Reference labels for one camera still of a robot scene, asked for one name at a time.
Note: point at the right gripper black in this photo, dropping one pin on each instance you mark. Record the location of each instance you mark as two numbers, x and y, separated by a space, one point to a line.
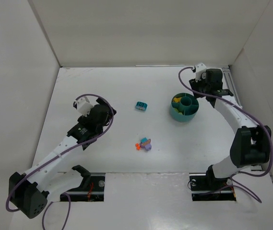
196 86

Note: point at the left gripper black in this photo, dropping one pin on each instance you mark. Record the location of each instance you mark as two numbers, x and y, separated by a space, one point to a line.
108 111

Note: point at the yellow lego brick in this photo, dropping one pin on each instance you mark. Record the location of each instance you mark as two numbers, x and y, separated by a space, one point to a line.
176 99

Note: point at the small orange lego piece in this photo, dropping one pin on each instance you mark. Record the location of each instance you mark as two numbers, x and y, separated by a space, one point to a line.
137 145

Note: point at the purple lego figure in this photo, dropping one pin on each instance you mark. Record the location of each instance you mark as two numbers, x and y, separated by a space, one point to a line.
146 144

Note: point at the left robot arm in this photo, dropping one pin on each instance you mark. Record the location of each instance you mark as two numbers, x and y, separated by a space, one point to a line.
45 182

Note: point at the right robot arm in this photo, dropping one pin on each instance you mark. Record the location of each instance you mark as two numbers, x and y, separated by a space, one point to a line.
252 143

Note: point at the teal round divided container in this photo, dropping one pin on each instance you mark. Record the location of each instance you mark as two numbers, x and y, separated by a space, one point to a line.
188 106

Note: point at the lime lego in container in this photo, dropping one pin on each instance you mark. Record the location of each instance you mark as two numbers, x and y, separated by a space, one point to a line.
178 111

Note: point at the teal lego block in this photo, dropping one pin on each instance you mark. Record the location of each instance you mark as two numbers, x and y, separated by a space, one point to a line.
141 106

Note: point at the aluminium rail right edge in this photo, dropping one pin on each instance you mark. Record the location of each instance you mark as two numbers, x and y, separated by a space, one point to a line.
230 83

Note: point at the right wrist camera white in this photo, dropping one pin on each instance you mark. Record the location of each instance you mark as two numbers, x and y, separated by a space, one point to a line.
200 71

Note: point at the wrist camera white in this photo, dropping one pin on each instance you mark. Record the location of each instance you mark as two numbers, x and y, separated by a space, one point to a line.
200 71
83 106

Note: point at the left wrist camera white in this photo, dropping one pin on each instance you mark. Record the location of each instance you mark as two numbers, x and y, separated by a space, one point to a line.
83 106

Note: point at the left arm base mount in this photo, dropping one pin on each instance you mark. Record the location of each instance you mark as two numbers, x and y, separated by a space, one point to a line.
90 189

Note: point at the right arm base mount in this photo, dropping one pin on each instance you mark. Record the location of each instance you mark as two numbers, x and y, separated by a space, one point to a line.
202 189

